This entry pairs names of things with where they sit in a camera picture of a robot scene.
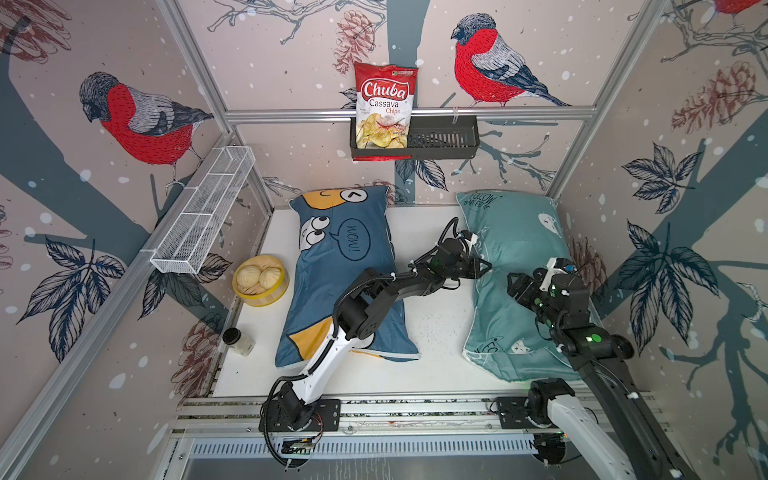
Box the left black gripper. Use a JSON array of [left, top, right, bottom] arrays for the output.
[[442, 257, 494, 282]]

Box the teal cat pillow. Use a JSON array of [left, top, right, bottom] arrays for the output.
[[455, 189, 595, 384]]

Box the blue cartoon pillow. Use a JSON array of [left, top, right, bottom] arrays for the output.
[[275, 185, 395, 368]]

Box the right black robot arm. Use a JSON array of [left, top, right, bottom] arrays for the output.
[[507, 258, 697, 479]]

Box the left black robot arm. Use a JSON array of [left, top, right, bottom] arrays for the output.
[[260, 230, 492, 435]]

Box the red Chuba chips bag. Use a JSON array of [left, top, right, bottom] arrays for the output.
[[351, 63, 418, 161]]

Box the right white bun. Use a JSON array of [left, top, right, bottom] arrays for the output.
[[259, 267, 283, 290]]

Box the white bun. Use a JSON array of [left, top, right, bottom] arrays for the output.
[[236, 265, 262, 292], [259, 267, 283, 290]]

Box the yellow bowl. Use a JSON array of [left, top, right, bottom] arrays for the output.
[[232, 255, 290, 307]]

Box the left white bun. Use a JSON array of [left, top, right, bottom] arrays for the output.
[[236, 265, 262, 292]]

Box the small black-capped jar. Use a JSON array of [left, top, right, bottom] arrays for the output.
[[222, 327, 255, 357]]

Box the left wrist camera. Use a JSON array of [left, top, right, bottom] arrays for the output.
[[459, 230, 479, 250]]

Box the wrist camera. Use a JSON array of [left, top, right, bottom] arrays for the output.
[[459, 230, 479, 250], [539, 257, 577, 292]]

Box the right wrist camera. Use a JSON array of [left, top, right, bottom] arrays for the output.
[[539, 257, 577, 292]]

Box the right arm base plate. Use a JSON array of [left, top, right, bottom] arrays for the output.
[[491, 396, 538, 430]]

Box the black wall basket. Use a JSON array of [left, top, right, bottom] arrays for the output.
[[349, 116, 480, 161]]

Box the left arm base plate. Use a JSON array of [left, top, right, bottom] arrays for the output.
[[258, 399, 341, 434]]

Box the white wire mesh basket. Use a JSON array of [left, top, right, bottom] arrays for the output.
[[150, 146, 255, 275]]

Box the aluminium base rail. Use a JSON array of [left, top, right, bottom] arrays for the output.
[[173, 392, 667, 436]]

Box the aluminium frame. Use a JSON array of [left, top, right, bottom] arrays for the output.
[[1, 1, 668, 479]]

